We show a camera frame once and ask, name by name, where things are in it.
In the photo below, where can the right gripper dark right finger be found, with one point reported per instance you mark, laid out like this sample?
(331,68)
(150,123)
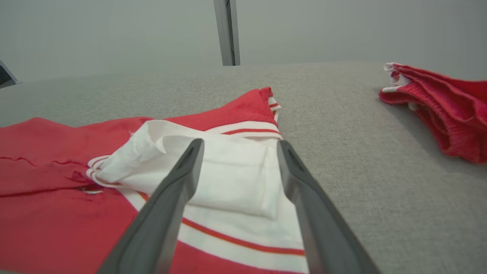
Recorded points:
(323,236)

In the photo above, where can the red shorts with white stripe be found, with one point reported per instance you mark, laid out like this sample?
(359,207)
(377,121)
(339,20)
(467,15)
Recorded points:
(456,114)

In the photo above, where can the grey metal partition post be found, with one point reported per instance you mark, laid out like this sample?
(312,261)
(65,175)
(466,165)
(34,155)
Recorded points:
(224,30)

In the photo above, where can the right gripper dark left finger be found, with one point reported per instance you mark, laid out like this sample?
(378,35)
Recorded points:
(159,228)

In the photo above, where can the red shirt with white sleeves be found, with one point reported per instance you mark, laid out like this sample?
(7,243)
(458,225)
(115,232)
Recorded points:
(45,209)

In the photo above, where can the grey metal frame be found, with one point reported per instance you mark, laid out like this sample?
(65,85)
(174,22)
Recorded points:
(5,76)

